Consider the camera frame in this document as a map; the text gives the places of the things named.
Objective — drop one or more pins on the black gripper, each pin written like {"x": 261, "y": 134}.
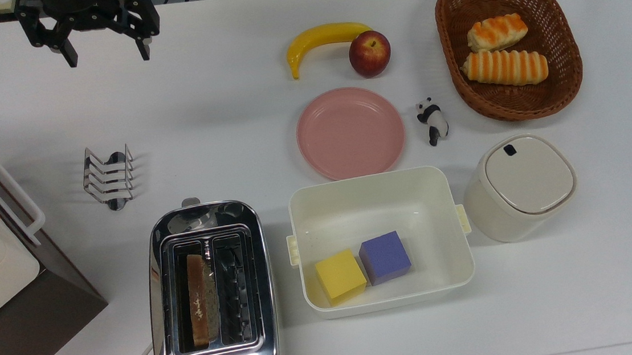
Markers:
{"x": 87, "y": 14}

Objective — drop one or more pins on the brown toast slice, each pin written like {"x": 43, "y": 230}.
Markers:
{"x": 201, "y": 302}

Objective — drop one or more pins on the pink round plate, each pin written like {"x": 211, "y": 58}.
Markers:
{"x": 349, "y": 134}

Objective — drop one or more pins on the short striped bread roll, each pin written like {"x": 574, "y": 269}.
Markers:
{"x": 496, "y": 32}

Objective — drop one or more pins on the long striped bread roll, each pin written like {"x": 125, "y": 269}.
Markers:
{"x": 505, "y": 67}

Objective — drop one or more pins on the silver metal toast rack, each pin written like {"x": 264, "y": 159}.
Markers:
{"x": 109, "y": 178}

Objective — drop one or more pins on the yellow banana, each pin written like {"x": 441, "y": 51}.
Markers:
{"x": 326, "y": 33}

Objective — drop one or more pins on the red apple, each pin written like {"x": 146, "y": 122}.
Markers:
{"x": 369, "y": 54}

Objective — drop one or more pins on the white plastic container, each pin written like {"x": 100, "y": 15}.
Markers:
{"x": 376, "y": 206}

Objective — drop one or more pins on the yellow cube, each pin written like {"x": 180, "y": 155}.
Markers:
{"x": 340, "y": 275}

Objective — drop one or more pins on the panda figurine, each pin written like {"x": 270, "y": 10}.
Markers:
{"x": 434, "y": 120}

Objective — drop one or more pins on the purple cube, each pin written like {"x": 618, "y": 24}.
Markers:
{"x": 385, "y": 257}

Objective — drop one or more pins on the brown wicker basket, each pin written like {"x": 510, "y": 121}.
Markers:
{"x": 515, "y": 104}

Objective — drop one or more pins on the round white lid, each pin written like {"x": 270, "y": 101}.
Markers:
{"x": 525, "y": 179}

